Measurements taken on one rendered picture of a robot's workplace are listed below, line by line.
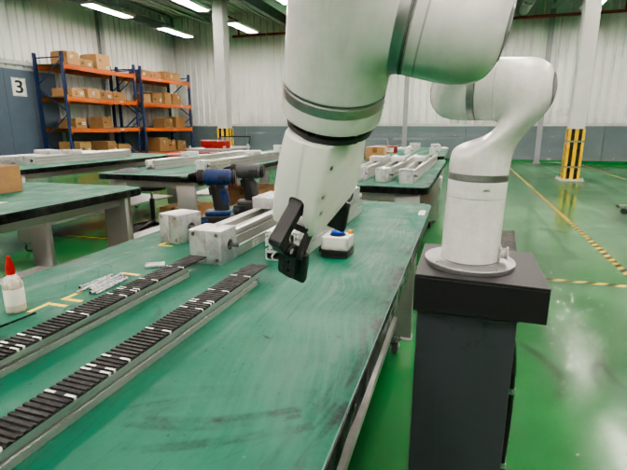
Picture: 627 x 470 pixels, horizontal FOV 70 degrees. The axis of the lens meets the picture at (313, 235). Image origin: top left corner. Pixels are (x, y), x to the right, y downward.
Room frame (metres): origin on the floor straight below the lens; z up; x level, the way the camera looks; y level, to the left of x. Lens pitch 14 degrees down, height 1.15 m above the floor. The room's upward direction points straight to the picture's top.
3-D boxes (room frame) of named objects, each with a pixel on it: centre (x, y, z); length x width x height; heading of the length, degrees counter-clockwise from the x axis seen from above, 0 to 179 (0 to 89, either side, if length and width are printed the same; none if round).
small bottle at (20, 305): (0.87, 0.61, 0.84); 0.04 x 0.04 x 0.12
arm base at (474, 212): (0.96, -0.34, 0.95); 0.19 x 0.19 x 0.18
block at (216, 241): (1.24, 0.27, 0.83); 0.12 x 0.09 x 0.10; 71
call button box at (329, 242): (1.30, -0.06, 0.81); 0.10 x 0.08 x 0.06; 71
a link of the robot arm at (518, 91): (0.94, -0.38, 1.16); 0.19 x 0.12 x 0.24; 61
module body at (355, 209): (1.60, -0.04, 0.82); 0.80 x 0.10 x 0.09; 161
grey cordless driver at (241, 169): (1.90, 0.31, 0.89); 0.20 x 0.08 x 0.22; 87
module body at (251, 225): (1.66, 0.14, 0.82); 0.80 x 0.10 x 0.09; 161
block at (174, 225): (1.46, 0.43, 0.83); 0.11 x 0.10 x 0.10; 57
